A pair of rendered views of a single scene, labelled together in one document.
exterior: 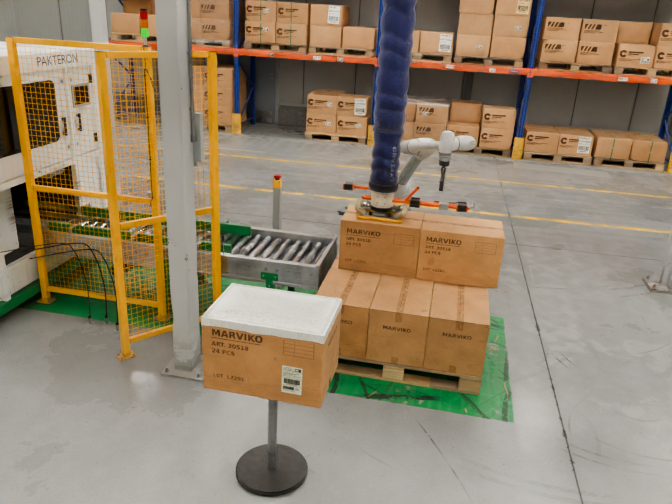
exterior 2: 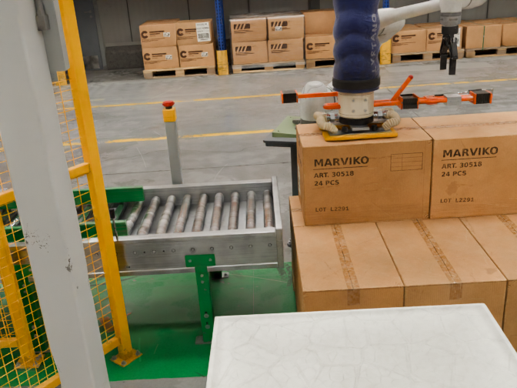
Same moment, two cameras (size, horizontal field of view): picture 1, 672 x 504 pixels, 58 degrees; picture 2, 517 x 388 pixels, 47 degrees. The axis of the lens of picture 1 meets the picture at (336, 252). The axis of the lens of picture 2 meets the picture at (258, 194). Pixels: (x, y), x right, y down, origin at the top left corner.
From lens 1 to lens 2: 203 cm
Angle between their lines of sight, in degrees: 9
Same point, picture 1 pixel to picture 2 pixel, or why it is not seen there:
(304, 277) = (258, 251)
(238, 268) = (145, 257)
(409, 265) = (418, 200)
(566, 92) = not seen: outside the picture
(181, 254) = (58, 260)
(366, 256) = (349, 199)
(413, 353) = not seen: hidden behind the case
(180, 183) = (32, 118)
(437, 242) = (460, 156)
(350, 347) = not seen: hidden behind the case
